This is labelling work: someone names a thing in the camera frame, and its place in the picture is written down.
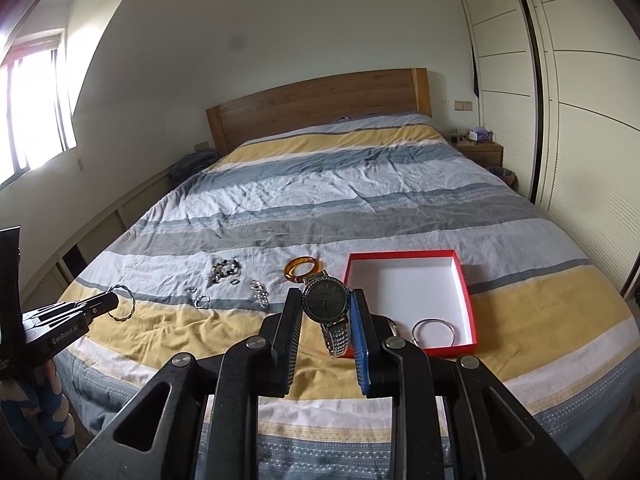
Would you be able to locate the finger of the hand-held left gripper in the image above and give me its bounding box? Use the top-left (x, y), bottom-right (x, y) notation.
top-left (24, 292), bottom-right (120, 323)

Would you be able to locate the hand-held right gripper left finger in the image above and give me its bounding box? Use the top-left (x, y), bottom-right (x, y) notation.
top-left (75, 287), bottom-right (303, 480)

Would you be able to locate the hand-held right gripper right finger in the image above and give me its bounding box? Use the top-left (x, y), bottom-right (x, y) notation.
top-left (350, 287), bottom-right (586, 480)

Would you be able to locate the twisted silver bracelet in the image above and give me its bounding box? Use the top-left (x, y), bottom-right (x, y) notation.
top-left (106, 285), bottom-right (137, 322)

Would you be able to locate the silver wristwatch with dark dial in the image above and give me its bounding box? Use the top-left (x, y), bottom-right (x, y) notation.
top-left (302, 272), bottom-right (356, 359)

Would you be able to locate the silver chain bracelet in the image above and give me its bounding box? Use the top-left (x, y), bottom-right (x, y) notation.
top-left (248, 280), bottom-right (271, 310)

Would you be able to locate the amber resin bangle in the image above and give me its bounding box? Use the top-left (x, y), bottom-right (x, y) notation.
top-left (284, 256), bottom-right (325, 281)

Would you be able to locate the red box with white inside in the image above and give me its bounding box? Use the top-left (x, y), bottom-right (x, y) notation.
top-left (343, 250), bottom-right (476, 359)

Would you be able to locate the dark beaded bracelet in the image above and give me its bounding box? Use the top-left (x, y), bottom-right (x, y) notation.
top-left (207, 257), bottom-right (244, 286)

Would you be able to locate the dark blue cloth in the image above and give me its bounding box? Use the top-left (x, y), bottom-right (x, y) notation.
top-left (170, 152), bottom-right (217, 181)

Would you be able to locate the window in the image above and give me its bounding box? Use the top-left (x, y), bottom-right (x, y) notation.
top-left (0, 27), bottom-right (78, 186)

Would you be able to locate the wooden nightstand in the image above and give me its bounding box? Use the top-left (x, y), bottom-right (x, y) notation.
top-left (452, 137), bottom-right (503, 167)

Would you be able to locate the wooden headboard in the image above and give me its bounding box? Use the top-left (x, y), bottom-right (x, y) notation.
top-left (206, 67), bottom-right (432, 158)

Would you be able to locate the white wardrobe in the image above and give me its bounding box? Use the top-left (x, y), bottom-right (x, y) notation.
top-left (447, 0), bottom-right (640, 306)

